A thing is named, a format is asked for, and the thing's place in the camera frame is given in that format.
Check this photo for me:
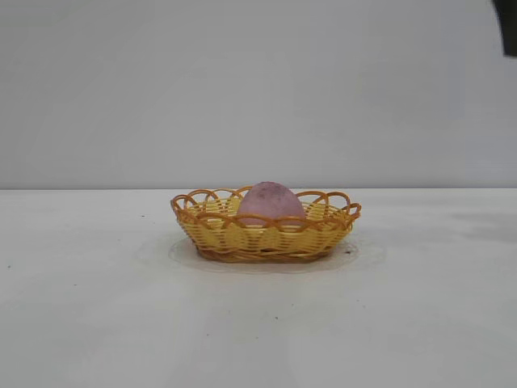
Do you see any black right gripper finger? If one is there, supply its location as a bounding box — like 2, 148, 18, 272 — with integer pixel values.
493, 0, 517, 60

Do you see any pink round stone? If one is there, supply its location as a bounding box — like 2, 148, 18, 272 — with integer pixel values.
236, 180, 306, 230

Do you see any yellow woven plastic basket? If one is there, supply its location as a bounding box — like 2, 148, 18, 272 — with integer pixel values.
169, 184, 363, 263

